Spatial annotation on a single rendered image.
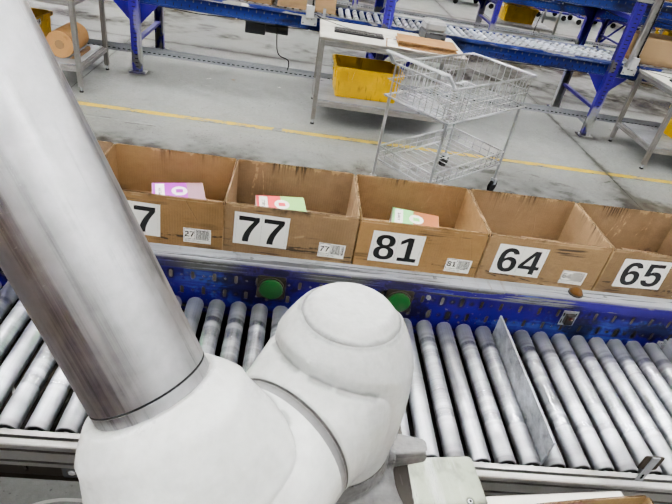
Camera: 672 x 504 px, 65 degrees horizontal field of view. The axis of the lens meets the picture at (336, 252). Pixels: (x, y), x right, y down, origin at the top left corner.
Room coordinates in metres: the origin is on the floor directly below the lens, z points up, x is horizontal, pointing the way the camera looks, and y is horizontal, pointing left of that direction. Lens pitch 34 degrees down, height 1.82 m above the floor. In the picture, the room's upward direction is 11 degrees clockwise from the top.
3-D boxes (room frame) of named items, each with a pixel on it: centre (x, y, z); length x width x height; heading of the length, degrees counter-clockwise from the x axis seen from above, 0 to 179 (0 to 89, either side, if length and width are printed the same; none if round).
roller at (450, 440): (1.05, -0.35, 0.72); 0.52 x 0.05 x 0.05; 7
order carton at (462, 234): (1.50, -0.23, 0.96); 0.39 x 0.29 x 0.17; 97
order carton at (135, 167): (1.39, 0.55, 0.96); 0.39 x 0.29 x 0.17; 97
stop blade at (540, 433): (1.08, -0.57, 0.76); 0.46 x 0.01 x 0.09; 7
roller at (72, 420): (0.93, 0.55, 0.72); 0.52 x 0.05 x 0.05; 7
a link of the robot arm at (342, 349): (0.42, -0.03, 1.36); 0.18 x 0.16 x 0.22; 152
